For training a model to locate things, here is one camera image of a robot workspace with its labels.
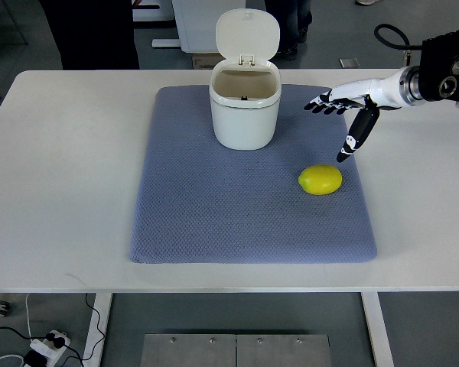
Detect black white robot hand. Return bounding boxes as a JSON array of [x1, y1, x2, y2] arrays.
[[304, 67, 424, 162]]

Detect yellow lemon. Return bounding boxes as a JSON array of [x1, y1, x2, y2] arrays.
[[298, 164, 343, 196]]

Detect white trash bin with lid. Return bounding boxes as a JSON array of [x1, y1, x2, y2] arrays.
[[209, 8, 282, 150]]

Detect floor outlet plate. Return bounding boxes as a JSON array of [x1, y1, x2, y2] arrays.
[[339, 58, 360, 69]]

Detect cardboard box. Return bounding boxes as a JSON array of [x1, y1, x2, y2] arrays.
[[191, 53, 223, 70]]

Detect white cabinet base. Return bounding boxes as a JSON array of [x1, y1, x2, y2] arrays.
[[151, 0, 245, 54]]

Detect blue quilted mat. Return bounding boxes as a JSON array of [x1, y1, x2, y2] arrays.
[[129, 84, 377, 264]]

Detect right white table leg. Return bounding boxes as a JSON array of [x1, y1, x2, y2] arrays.
[[361, 291, 395, 367]]

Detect white table leg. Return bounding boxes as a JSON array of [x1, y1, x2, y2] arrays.
[[82, 293, 113, 367], [361, 291, 395, 367]]

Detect metal floor plate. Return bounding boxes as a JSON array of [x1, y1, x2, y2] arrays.
[[141, 333, 332, 366]]

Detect left white table leg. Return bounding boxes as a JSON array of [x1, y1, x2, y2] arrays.
[[82, 293, 113, 367]]

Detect white power strip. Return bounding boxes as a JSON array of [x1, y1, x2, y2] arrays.
[[30, 330, 70, 366]]

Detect white machine with handle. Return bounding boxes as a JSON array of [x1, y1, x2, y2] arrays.
[[133, 0, 174, 22]]

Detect black power cable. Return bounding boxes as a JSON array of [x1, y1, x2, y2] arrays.
[[0, 293, 107, 367]]

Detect white cable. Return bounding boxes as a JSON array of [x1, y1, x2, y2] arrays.
[[0, 293, 35, 367]]

